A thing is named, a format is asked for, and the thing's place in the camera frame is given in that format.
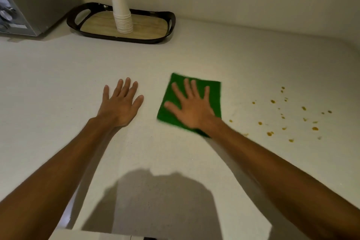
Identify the green cleaning cloth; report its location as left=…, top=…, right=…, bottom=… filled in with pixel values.
left=157, top=73, right=222, bottom=138

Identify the person's left hand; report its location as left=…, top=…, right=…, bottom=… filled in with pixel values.
left=89, top=77, right=144, bottom=128

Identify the scatter of brown spill drops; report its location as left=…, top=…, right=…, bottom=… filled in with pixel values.
left=228, top=86, right=333, bottom=142

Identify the person's right hand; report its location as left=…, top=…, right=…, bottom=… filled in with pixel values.
left=164, top=78, right=219, bottom=131

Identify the person's right forearm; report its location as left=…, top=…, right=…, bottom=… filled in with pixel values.
left=201, top=117, right=360, bottom=240

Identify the person's left forearm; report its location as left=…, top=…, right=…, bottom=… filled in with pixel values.
left=0, top=117, right=121, bottom=240

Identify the black tray with wooden base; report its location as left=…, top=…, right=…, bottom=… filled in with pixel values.
left=66, top=2, right=176, bottom=44

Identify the stack of white paper cups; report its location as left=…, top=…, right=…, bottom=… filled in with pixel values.
left=111, top=0, right=134, bottom=34

